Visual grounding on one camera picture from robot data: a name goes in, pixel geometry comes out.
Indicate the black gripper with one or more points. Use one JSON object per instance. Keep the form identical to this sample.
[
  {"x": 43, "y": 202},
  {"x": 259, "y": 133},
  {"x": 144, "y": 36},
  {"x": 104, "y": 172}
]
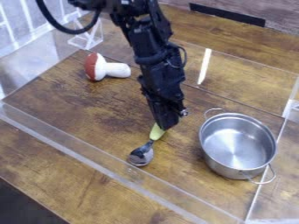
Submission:
[{"x": 160, "y": 83}]

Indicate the green handled metal spoon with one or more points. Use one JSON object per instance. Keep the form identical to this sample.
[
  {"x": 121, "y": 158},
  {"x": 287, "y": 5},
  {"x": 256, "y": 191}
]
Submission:
[{"x": 141, "y": 155}]

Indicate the stainless steel pot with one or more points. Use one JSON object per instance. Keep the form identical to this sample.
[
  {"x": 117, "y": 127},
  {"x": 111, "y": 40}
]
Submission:
[{"x": 239, "y": 147}]

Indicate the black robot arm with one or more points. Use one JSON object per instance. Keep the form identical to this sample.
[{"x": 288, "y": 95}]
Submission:
[{"x": 160, "y": 58}]

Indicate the red white toy mushroom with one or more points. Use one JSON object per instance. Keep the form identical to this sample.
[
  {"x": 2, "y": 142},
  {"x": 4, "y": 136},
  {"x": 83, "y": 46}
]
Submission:
[{"x": 97, "y": 68}]

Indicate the black strip on table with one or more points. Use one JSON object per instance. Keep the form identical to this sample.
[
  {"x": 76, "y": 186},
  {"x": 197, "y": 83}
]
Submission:
[{"x": 228, "y": 15}]

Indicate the clear acrylic enclosure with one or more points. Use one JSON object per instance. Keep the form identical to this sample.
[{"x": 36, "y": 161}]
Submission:
[{"x": 68, "y": 130}]

